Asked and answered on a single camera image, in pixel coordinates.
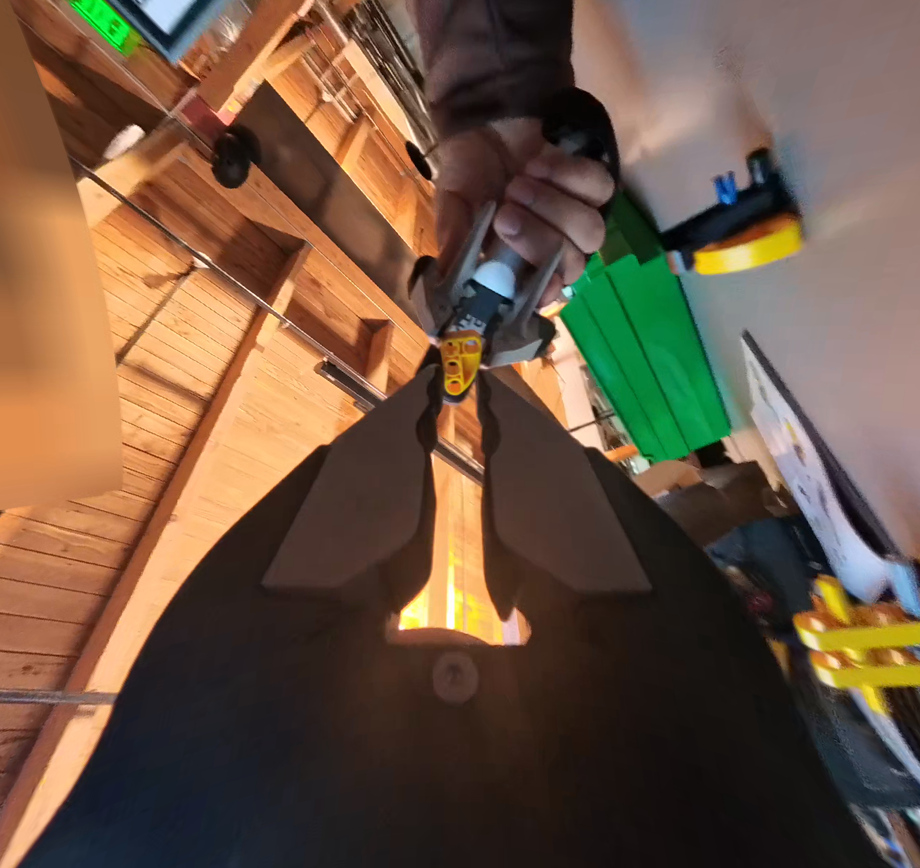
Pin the lego instruction booklet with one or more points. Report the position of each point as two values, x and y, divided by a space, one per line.
812 472

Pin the metal ceiling rod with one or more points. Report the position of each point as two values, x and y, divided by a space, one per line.
215 268

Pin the yellow lego assembly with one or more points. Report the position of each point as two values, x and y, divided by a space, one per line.
855 638

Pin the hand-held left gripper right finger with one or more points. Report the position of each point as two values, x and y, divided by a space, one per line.
553 508

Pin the yellow lego piece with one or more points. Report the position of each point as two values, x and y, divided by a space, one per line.
460 365

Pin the black round ceiling lamp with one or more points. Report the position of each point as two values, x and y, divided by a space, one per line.
233 156
420 160

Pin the green exit sign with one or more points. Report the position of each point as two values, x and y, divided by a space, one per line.
100 16

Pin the person's right hand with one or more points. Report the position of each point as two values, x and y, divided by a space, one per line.
546 192

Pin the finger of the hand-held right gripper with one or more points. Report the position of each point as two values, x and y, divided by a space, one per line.
532 339
431 293

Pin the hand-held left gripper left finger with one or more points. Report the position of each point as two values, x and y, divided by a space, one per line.
359 501

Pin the black pouch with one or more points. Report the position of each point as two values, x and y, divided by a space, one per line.
755 544

